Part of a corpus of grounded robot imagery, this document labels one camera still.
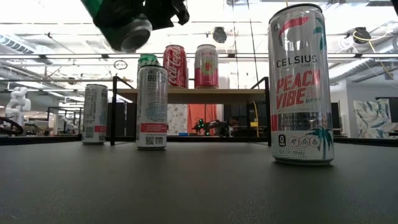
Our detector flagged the black round ceiling fixture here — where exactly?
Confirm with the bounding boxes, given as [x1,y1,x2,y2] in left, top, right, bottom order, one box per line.
[353,27,373,44]
[212,26,228,44]

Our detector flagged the green Sprite can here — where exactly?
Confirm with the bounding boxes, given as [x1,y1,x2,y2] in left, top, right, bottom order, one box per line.
[80,0,153,53]
[137,54,161,68]

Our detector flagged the yellow cable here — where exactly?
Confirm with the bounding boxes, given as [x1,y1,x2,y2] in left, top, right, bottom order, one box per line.
[252,101,261,138]

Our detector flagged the person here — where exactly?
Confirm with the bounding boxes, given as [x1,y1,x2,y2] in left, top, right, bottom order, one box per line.
[222,115,240,138]

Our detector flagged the white patterned board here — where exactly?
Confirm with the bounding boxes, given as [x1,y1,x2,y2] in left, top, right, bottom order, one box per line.
[167,104,189,137]

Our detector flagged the red Coca-Cola can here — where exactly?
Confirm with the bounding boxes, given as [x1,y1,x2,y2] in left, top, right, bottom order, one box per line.
[162,44,189,90]

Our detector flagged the leaf-patterned panel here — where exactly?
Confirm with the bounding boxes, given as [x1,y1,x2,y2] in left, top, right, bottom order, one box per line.
[353,99,398,139]

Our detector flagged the black vacuum hose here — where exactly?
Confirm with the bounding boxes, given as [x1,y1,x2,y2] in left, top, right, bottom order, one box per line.
[0,116,25,137]

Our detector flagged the tall silver Celsius can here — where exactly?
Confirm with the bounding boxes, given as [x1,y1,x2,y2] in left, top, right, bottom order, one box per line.
[267,3,335,166]
[136,64,169,151]
[81,83,109,146]

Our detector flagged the wooden shelf black frame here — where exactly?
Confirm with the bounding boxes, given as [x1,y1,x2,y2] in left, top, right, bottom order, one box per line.
[110,75,272,147]

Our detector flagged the white robot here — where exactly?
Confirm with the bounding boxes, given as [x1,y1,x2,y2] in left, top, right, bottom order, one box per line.
[4,86,32,127]

